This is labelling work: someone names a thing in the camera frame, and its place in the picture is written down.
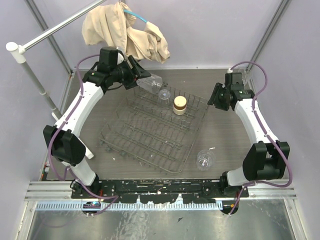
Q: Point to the clear cup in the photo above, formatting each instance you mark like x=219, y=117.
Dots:
x=205, y=159
x=152, y=84

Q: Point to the beige cloth garment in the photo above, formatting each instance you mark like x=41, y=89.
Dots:
x=113, y=26

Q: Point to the aluminium frame rail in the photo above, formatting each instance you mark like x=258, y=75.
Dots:
x=60, y=190

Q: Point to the clear tall corner glass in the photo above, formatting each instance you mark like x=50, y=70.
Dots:
x=246, y=74

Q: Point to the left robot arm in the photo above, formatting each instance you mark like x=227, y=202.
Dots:
x=62, y=138

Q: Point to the beige brown travel cup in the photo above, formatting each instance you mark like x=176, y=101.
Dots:
x=179, y=105

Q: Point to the clear tumbler from corner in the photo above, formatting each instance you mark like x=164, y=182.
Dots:
x=164, y=97

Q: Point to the grey wire dish rack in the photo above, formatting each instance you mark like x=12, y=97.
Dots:
x=153, y=134

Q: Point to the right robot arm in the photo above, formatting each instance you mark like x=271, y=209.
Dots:
x=265, y=160

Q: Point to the teal clothes hanger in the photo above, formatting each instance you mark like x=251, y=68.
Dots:
x=135, y=15

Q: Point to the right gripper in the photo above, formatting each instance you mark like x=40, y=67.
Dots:
x=217, y=104

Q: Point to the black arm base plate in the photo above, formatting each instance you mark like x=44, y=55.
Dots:
x=160, y=191

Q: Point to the metal garment rail stand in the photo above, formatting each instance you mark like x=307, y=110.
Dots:
x=23, y=111

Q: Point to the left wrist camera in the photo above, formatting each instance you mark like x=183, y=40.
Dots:
x=120, y=57

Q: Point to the grey slotted cable duct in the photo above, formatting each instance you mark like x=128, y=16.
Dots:
x=83, y=205

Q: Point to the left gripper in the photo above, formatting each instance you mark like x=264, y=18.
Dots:
x=131, y=75

